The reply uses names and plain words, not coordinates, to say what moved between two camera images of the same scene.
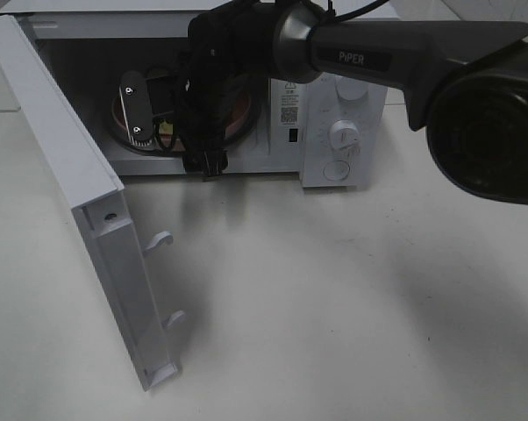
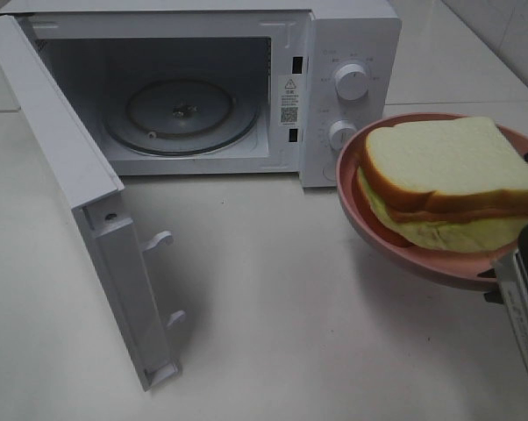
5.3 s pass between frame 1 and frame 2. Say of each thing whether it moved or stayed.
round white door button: stayed
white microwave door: stayed
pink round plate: moved
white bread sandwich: moved
